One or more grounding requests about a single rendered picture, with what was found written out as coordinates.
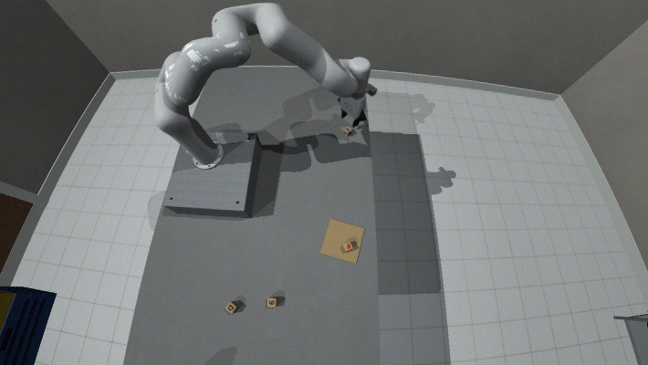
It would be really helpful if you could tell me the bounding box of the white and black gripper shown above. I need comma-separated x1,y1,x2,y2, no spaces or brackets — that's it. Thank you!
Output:
338,95,367,128

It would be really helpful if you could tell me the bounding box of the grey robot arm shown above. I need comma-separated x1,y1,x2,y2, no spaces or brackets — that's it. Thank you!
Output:
154,3,377,170

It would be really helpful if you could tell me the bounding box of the tan square mat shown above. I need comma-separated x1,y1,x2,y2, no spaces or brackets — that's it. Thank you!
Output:
320,219,365,264

